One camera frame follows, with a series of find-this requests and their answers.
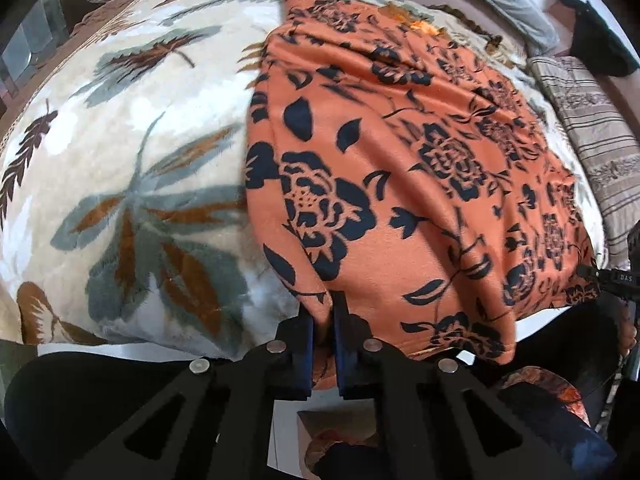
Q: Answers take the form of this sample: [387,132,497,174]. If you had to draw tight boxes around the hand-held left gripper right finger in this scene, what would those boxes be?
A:
[332,291,576,480]

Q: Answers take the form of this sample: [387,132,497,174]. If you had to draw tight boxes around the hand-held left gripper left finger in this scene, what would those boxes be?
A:
[65,310,317,480]

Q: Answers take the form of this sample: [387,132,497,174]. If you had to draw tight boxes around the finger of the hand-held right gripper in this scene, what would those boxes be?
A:
[575,264,607,286]

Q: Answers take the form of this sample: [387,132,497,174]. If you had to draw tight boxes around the orange floral dress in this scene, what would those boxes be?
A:
[243,0,601,391]

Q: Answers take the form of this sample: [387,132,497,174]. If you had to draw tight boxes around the person's right hand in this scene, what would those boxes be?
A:
[617,305,640,353]

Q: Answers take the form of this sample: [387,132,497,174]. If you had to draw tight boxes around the striped flat pillow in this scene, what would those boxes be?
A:
[527,55,640,241]

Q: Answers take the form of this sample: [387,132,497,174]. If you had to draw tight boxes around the person's dark printed clothing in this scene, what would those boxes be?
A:
[0,305,640,480]

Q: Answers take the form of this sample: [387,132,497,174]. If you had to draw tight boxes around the black garment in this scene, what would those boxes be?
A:
[553,0,640,78]

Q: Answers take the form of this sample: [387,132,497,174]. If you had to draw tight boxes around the leaf print blanket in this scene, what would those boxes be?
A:
[0,0,608,361]

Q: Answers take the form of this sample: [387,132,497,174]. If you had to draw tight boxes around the wooden door with glass panel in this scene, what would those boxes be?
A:
[0,0,76,111]

